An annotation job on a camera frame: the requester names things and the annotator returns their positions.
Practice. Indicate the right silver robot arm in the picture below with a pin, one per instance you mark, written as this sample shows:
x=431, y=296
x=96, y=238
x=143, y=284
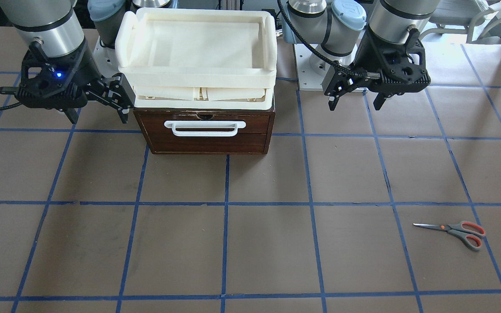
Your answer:
x=52, y=21

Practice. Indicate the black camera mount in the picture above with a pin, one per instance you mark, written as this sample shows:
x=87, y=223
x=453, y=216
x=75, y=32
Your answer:
x=403, y=65
x=47, y=82

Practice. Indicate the white chair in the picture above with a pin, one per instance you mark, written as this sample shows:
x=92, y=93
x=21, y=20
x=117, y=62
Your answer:
x=462, y=16

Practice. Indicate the white plastic tray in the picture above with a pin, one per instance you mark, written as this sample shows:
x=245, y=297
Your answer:
x=199, y=59

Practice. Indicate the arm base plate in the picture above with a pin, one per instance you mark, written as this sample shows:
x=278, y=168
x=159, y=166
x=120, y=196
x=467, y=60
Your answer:
x=311, y=70
x=106, y=59

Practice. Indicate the grey orange scissors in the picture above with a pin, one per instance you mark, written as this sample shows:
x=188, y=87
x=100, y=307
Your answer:
x=469, y=233

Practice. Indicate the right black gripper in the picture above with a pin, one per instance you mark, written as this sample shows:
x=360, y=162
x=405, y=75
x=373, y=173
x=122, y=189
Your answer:
x=86, y=68

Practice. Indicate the white drawer handle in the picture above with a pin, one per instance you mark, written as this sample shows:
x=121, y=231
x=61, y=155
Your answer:
x=204, y=128

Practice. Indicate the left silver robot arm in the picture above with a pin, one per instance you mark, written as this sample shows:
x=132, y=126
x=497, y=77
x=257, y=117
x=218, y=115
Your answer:
x=337, y=25

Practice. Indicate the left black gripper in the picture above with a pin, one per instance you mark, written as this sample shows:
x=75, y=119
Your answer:
x=366, y=53

